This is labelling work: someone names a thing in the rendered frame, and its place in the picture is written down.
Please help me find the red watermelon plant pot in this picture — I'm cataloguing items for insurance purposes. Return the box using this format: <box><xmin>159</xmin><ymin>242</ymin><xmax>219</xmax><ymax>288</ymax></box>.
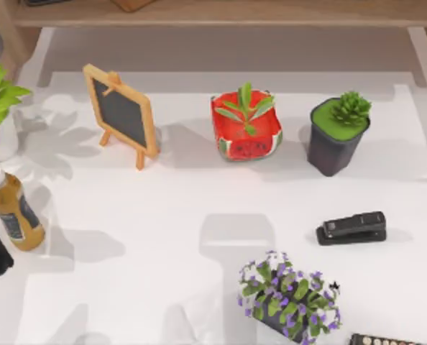
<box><xmin>210</xmin><ymin>81</ymin><xmax>284</xmax><ymax>162</ymax></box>

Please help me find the wooden framed blackboard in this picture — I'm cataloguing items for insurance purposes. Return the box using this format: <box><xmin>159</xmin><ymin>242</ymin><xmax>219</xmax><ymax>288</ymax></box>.
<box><xmin>82</xmin><ymin>63</ymin><xmax>161</xmax><ymax>171</ymax></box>

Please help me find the black stapler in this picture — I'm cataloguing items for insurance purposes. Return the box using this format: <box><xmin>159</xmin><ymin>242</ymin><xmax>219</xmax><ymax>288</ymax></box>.
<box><xmin>315</xmin><ymin>211</ymin><xmax>387</xmax><ymax>247</ymax></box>

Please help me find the purple flower plant pot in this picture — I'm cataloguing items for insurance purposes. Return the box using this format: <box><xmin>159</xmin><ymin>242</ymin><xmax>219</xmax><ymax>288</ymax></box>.
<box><xmin>237</xmin><ymin>249</ymin><xmax>343</xmax><ymax>345</ymax></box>

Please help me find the amber bottle white cap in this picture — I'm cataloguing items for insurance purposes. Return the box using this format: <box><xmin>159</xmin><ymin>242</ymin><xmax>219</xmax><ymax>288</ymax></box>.
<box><xmin>0</xmin><ymin>165</ymin><xmax>46</xmax><ymax>252</ymax></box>

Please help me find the wooden shelf unit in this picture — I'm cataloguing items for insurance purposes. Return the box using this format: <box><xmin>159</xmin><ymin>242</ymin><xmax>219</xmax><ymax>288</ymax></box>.
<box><xmin>0</xmin><ymin>0</ymin><xmax>427</xmax><ymax>88</ymax></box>

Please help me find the black pot green succulent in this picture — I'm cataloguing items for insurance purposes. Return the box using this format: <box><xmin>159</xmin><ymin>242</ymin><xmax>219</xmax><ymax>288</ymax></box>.
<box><xmin>306</xmin><ymin>91</ymin><xmax>373</xmax><ymax>178</ymax></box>

